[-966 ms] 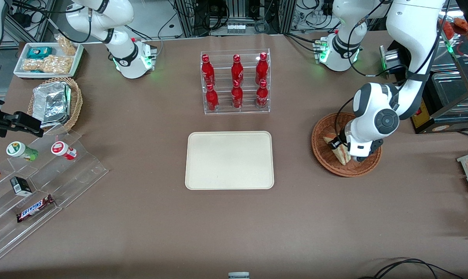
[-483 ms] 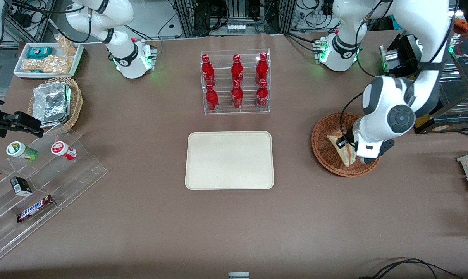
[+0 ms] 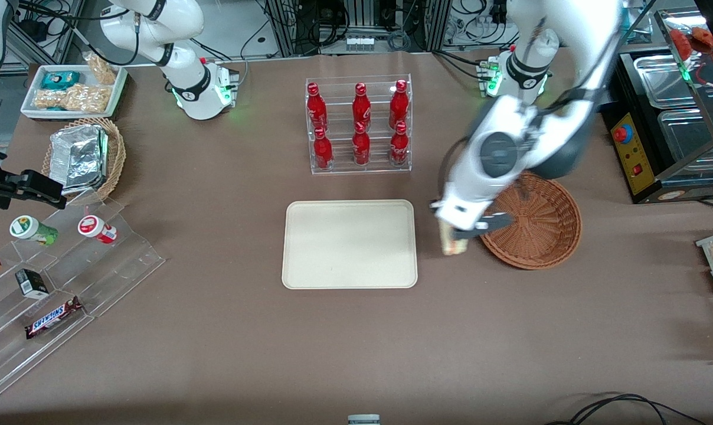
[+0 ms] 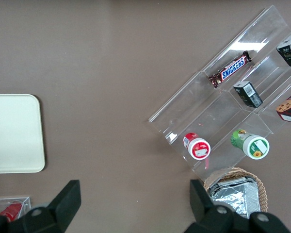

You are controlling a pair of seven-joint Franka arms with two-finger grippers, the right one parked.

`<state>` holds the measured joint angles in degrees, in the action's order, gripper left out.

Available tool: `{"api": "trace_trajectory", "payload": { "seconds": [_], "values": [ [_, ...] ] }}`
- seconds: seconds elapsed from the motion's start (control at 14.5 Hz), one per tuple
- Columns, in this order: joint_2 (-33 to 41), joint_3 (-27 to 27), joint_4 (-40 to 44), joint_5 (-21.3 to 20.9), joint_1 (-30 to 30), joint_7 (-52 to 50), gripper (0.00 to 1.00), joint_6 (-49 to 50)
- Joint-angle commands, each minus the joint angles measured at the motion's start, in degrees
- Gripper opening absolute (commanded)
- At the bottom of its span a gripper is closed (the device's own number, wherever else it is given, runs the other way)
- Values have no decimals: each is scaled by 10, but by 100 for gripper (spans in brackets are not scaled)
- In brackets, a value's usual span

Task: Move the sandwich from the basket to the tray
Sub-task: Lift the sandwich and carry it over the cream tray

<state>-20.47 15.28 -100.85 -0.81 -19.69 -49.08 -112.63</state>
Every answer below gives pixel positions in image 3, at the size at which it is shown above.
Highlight triangle sandwich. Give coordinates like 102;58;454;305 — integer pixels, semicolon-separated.
441;223;469;256

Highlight brown round wicker basket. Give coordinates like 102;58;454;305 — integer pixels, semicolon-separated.
475;171;583;270

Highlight light wicker basket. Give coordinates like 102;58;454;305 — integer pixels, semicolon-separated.
42;117;126;201

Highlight cream rectangular plastic tray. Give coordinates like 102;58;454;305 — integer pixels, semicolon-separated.
282;200;418;290

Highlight white snack tray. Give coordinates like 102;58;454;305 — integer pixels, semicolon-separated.
21;64;128;120

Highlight green lidded snack cup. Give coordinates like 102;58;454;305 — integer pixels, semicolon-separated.
9;215;59;247

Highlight foil wrapped package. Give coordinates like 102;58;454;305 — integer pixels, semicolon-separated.
50;125;109;195

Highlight red lidded snack cup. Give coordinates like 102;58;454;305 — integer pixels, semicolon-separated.
77;215;119;244

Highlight red cola bottle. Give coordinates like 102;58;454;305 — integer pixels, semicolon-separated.
389;80;409;128
306;83;329;132
352;121;371;166
313;127;333;171
390;121;409;166
352;83;372;128

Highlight large clear nut bag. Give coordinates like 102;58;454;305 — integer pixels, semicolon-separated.
34;84;110;113

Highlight small black barcode box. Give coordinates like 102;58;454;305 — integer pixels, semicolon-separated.
15;269;50;299

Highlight clear acrylic stepped shelf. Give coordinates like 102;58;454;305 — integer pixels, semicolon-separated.
0;195;165;399

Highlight clear acrylic bottle rack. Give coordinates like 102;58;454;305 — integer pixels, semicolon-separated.
305;74;413;175

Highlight teal snack packet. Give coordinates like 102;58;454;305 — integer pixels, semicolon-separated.
41;71;81;90

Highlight Snickers chocolate bar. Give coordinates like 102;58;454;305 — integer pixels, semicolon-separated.
25;296;84;340

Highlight small clear nut bag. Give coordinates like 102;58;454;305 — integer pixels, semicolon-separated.
84;52;118;85

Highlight black food display appliance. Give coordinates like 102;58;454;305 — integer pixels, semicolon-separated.
604;9;713;204

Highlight silver metal pan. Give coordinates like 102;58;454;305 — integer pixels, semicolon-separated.
634;54;696;110
658;109;713;172

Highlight red packaged food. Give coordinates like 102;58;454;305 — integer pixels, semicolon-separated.
669;27;713;57

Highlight black floor cable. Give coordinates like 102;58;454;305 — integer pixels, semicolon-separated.
545;393;708;425

